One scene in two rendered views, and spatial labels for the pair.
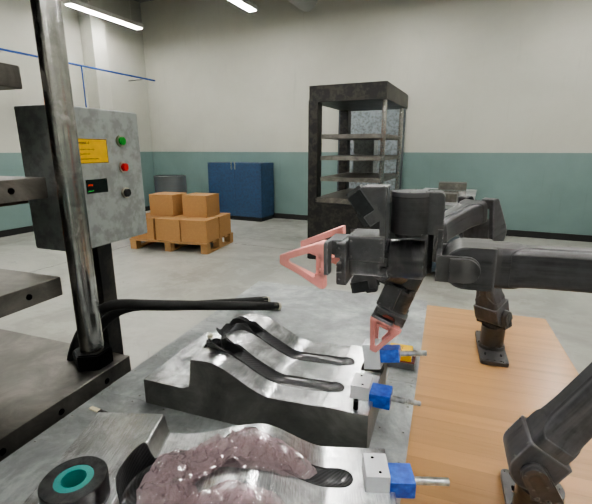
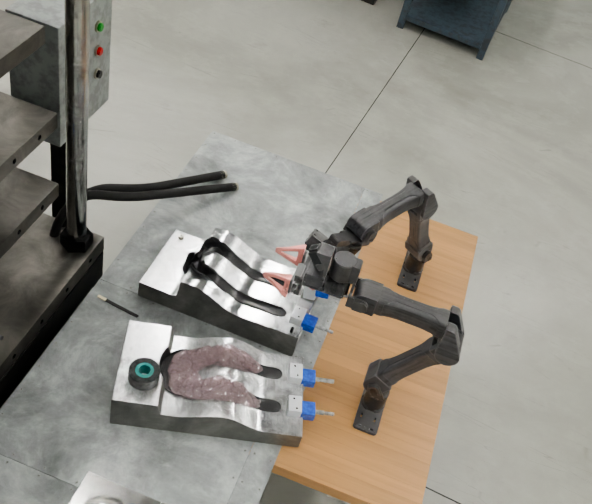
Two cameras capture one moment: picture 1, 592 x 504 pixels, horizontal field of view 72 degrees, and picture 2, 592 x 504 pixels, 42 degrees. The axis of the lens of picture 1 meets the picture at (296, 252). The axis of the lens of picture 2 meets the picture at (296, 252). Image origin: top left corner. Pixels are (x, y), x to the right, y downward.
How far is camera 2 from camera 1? 1.45 m
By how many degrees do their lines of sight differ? 31
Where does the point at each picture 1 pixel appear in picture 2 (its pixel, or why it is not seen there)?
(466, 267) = (360, 306)
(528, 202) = not seen: outside the picture
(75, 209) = (82, 141)
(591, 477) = (418, 382)
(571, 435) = (394, 375)
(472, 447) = (359, 356)
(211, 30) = not seen: outside the picture
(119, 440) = (151, 343)
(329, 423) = (272, 336)
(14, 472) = (71, 343)
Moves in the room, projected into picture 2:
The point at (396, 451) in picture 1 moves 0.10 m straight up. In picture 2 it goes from (311, 354) to (319, 333)
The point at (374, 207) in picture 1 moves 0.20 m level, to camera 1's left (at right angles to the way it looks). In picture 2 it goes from (322, 263) to (241, 253)
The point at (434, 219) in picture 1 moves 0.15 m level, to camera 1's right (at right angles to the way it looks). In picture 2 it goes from (352, 277) to (410, 284)
